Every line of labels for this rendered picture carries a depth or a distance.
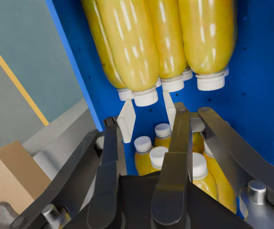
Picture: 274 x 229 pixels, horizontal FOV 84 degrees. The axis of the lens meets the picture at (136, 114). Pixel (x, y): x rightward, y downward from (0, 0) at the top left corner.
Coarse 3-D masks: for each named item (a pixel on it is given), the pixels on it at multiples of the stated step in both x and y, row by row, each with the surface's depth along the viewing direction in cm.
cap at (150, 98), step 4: (152, 92) 23; (156, 92) 25; (136, 96) 24; (140, 96) 23; (144, 96) 23; (148, 96) 23; (152, 96) 23; (156, 96) 24; (136, 100) 24; (140, 100) 24; (144, 100) 23; (148, 100) 23; (152, 100) 24; (156, 100) 24; (136, 104) 25; (140, 104) 24; (144, 104) 24; (148, 104) 24
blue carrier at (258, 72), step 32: (64, 0) 22; (256, 0) 22; (64, 32) 19; (256, 32) 23; (96, 64) 28; (256, 64) 25; (96, 96) 26; (160, 96) 39; (192, 96) 38; (224, 96) 33; (256, 96) 27; (256, 128) 29; (128, 160) 36
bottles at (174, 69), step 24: (168, 0) 21; (96, 24) 23; (168, 24) 22; (96, 48) 26; (168, 48) 23; (168, 72) 25; (120, 96) 30; (144, 144) 33; (168, 144) 37; (144, 168) 34
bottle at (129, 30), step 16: (96, 0) 19; (112, 0) 18; (128, 0) 17; (144, 0) 19; (112, 16) 18; (128, 16) 18; (144, 16) 19; (112, 32) 19; (128, 32) 19; (144, 32) 19; (112, 48) 21; (128, 48) 19; (144, 48) 20; (128, 64) 20; (144, 64) 20; (128, 80) 22; (144, 80) 21
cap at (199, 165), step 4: (196, 156) 26; (200, 156) 25; (196, 160) 25; (200, 160) 24; (204, 160) 24; (196, 164) 24; (200, 164) 24; (204, 164) 24; (196, 168) 23; (200, 168) 23; (204, 168) 24; (196, 172) 24; (200, 172) 24; (204, 172) 24
